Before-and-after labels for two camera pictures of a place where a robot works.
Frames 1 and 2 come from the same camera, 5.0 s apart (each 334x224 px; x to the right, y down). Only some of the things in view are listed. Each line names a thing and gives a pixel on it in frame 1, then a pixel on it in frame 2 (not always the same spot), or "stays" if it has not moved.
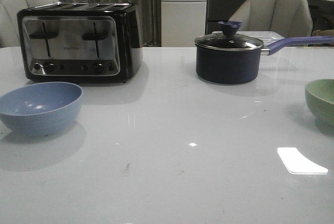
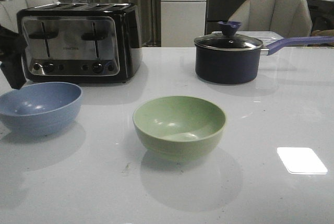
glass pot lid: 228,41 stays
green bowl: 319,93 -> 179,129
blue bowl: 42,108 stays
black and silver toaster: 82,42 stays
